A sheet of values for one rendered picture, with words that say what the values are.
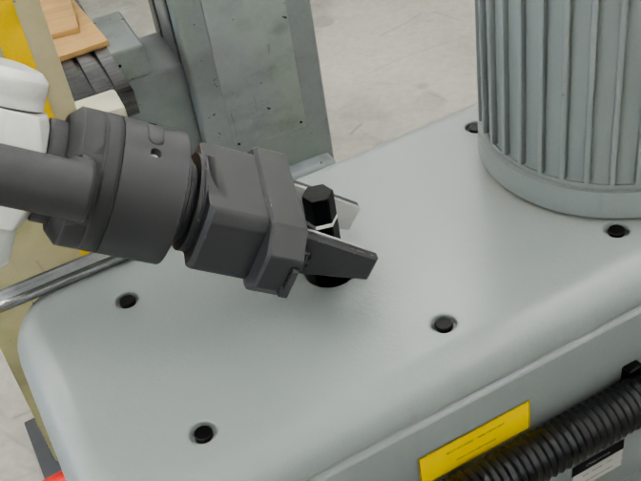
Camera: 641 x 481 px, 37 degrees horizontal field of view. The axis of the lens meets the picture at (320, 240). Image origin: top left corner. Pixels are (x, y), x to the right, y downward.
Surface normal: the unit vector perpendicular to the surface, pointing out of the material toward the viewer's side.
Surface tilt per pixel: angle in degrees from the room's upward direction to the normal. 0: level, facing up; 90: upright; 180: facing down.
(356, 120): 0
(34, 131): 69
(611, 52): 90
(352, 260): 90
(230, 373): 0
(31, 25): 90
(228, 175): 30
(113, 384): 0
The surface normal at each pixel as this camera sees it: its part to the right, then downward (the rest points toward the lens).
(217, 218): 0.33, 0.21
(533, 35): -0.73, 0.50
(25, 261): 0.46, 0.51
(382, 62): -0.14, -0.77
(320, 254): 0.18, 0.61
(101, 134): 0.42, -0.56
